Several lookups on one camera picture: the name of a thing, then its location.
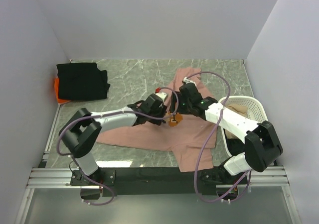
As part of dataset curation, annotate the pink printed t-shirt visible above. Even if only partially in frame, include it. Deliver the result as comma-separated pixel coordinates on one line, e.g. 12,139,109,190
96,67,217,173

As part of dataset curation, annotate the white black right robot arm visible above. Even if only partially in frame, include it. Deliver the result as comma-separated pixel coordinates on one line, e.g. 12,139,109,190
179,81,283,184

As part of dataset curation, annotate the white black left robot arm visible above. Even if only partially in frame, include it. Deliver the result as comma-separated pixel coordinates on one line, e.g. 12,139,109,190
58,92,168,185

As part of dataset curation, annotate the beige garment in basket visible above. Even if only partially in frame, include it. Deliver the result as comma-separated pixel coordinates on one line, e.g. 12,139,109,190
224,104,248,139

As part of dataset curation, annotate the black garment in basket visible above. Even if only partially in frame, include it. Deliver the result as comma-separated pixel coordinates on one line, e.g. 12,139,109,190
226,138,244,156

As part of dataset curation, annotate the white plastic laundry basket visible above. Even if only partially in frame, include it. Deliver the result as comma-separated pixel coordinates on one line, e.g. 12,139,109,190
221,96,268,157

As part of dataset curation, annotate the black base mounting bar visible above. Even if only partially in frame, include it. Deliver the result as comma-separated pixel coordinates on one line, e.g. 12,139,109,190
70,166,250,200

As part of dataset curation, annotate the folded black t-shirt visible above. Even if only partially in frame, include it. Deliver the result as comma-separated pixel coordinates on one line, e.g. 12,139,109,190
56,62,110,102

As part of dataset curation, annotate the folded orange t-shirt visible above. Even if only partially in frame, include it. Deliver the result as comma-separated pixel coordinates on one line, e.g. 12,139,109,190
54,77,70,105

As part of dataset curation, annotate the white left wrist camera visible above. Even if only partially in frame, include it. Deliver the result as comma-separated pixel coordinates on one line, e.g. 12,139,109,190
155,87,168,103

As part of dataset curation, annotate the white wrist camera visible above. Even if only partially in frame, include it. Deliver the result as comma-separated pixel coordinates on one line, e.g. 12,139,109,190
182,77,196,86
155,87,168,103

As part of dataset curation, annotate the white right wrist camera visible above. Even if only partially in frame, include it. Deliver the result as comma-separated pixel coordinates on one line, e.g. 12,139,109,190
182,77,196,86

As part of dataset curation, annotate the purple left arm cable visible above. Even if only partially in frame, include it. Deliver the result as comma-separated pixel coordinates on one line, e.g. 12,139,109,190
56,86,178,206

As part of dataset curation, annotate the aluminium frame rail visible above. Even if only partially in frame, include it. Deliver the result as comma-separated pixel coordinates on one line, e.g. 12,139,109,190
16,107,301,224

